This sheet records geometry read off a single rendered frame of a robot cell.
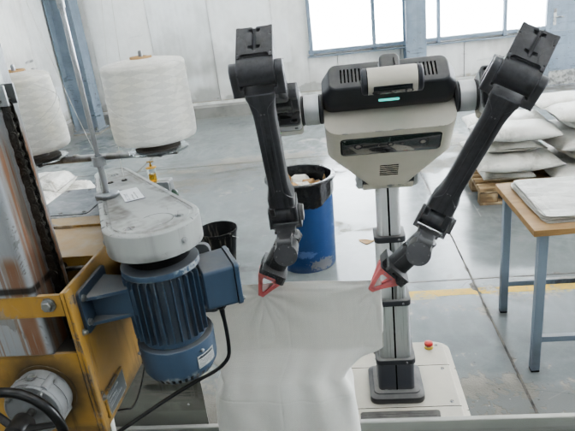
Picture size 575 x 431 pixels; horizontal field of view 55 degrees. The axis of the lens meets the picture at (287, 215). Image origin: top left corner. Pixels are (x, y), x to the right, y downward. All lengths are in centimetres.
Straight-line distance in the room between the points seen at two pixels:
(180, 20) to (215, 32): 59
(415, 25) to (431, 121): 727
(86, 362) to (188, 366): 19
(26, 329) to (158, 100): 47
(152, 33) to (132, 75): 866
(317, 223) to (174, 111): 264
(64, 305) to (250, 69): 55
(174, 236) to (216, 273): 13
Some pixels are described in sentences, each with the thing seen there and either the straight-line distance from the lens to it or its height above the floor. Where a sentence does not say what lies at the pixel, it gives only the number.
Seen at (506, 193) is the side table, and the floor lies 75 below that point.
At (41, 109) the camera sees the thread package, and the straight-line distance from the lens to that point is 119.
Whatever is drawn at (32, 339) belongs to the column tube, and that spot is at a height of 125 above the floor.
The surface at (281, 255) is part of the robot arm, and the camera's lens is 130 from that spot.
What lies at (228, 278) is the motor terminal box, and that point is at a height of 128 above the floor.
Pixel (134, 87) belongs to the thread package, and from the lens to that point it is 106.
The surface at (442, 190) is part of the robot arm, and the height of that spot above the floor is 133.
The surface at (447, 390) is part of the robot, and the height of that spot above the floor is 26.
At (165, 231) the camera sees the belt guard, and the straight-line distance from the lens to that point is 97.
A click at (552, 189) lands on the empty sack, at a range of 291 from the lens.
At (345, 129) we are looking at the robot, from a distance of 163.
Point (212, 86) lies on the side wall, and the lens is 957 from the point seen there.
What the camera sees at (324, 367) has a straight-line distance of 152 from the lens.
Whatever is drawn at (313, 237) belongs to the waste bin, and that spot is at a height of 27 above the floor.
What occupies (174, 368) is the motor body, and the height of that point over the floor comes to 113.
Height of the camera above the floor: 177
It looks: 21 degrees down
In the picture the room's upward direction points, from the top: 7 degrees counter-clockwise
